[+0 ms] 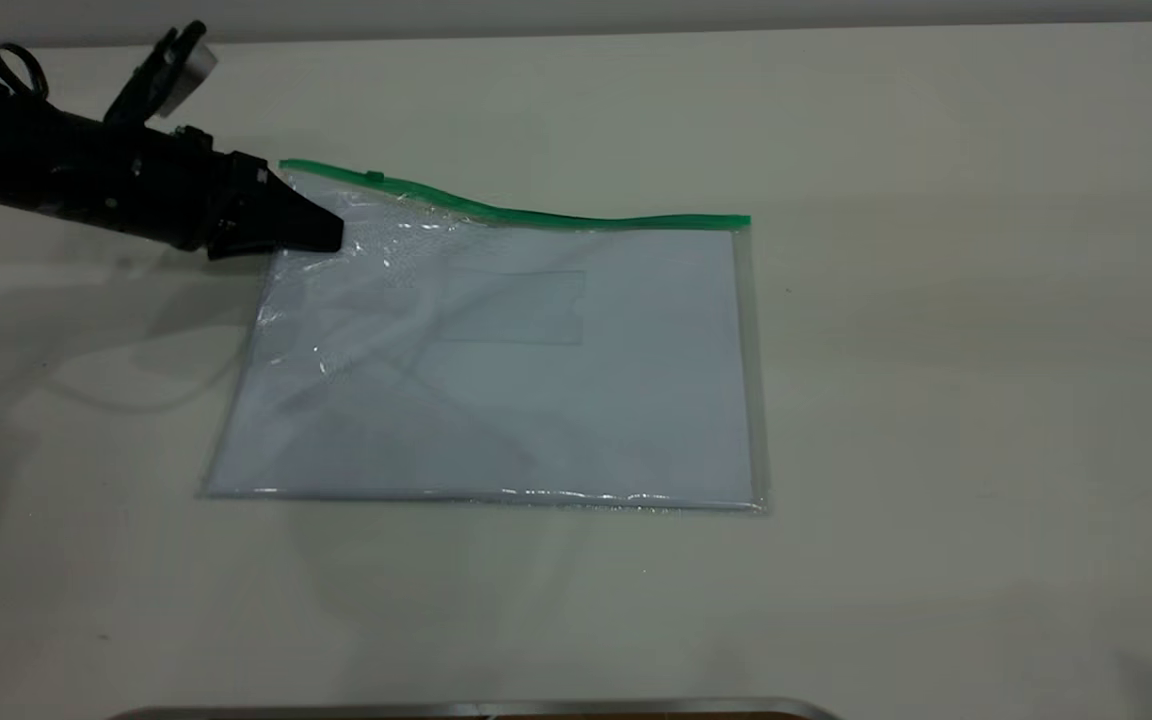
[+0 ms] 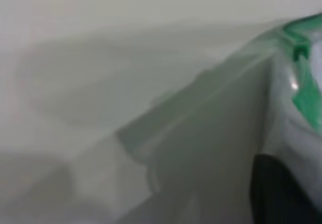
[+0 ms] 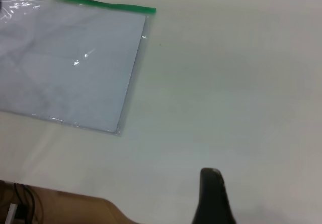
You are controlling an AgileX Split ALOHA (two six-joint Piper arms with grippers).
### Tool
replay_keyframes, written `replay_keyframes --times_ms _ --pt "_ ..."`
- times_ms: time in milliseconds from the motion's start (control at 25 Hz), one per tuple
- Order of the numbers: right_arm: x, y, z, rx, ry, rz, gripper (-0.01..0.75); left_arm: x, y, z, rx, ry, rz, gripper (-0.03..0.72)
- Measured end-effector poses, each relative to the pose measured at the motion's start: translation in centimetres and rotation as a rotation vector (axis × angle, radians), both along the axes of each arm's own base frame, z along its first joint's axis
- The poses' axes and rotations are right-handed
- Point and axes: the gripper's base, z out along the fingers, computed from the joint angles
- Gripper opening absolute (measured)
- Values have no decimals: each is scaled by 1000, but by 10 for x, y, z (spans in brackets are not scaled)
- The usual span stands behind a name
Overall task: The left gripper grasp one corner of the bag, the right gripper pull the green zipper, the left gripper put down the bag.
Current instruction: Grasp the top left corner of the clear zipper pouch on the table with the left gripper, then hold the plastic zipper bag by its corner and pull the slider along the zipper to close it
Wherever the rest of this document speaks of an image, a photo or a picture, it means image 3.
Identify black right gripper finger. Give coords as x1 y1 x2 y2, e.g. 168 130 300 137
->
192 168 237 224

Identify clear zip bag green zipper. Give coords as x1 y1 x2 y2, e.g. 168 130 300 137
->
0 0 157 137

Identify white paper sheets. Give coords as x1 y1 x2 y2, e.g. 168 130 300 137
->
0 1 147 134

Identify white table leg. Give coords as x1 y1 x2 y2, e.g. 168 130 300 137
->
5 203 18 224

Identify black floor cable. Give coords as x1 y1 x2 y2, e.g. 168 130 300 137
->
12 182 45 224

